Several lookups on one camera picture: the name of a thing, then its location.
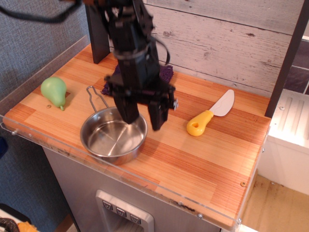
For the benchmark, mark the stainless steel pan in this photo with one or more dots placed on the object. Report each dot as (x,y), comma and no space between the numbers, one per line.
(105,135)

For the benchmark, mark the orange object bottom left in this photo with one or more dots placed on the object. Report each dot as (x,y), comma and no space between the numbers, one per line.
(26,227)

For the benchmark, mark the yellow handled toy knife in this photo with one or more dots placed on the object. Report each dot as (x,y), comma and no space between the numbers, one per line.
(197,125)

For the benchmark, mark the dark right vertical post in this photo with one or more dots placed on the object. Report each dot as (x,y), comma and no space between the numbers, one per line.
(289,58)

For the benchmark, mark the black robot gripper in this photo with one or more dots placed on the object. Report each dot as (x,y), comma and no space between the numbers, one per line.
(138,81)

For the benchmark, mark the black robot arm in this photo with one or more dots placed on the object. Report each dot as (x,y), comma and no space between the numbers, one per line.
(129,25)

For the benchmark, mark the silver toy fridge cabinet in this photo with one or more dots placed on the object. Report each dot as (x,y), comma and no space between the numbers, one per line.
(80,184)

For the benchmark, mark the green toy pear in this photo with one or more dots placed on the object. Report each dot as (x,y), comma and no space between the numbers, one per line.
(54,89)

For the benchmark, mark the purple towel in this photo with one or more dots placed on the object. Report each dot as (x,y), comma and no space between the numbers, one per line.
(166,74)

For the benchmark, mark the toy ice dispenser panel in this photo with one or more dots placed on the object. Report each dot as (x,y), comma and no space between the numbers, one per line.
(122,212)

